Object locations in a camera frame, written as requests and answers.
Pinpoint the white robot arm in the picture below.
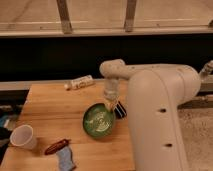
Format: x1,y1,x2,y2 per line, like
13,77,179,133
100,59,213,171

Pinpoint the red brown sausage toy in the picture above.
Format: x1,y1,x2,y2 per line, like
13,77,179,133
44,139,70,155

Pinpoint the black striped block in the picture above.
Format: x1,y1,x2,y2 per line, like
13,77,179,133
114,101,127,119

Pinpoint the white paper cup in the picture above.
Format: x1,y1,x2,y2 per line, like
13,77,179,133
10,125,37,150

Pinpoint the white tube bottle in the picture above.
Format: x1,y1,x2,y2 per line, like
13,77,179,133
64,75,94,90

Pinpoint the green ceramic bowl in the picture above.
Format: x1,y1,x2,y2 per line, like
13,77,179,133
82,103,116,139

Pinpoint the blue grey sponge cloth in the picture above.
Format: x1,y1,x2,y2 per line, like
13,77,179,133
56,146,75,171

